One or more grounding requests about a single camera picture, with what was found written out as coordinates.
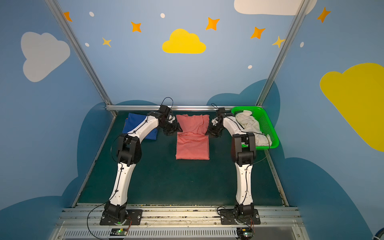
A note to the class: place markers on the folded blue t shirt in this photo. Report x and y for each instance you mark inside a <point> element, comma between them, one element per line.
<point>134,120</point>

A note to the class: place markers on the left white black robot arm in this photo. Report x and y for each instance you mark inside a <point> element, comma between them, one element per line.
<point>129,153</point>

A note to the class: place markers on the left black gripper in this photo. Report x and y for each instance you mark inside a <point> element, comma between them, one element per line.
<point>172,127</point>

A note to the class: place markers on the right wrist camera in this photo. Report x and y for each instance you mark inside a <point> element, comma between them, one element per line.
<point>220,115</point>

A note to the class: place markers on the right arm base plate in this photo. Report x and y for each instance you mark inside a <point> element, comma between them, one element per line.
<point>233,217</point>

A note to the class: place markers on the back aluminium frame bar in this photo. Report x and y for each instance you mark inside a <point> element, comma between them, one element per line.
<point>130,108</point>

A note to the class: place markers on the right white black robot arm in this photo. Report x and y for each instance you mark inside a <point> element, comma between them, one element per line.
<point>243,154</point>

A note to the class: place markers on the left green circuit board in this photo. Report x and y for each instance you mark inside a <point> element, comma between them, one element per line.
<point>118,232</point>

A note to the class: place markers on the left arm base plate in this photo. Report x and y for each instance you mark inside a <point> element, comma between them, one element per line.
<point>121,218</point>

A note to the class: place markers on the pink t shirt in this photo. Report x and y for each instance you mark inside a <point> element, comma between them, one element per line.
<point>192,142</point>

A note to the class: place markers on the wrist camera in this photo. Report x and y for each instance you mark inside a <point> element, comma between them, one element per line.
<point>220,115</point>
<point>164,110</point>

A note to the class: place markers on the left aluminium frame post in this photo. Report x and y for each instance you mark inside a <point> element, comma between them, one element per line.
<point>64,24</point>

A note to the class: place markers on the aluminium rail base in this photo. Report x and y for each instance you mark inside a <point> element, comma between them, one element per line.
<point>179,223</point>

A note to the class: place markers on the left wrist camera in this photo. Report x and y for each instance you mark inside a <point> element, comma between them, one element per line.
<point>164,110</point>

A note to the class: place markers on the white grey t shirt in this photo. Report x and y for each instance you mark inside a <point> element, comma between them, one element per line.
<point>251,125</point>

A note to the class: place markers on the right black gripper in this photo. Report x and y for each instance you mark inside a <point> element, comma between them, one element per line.
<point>214,128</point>

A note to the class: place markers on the green plastic basket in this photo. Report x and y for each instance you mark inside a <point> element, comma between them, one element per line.
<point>266,125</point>

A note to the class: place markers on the aluminium frame post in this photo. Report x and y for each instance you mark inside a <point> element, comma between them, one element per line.
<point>64,24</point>
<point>290,37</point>

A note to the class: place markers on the right circuit board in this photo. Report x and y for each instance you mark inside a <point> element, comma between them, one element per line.
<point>244,233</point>

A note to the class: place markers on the right aluminium frame post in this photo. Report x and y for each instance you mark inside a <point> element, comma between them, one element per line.
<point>290,37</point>

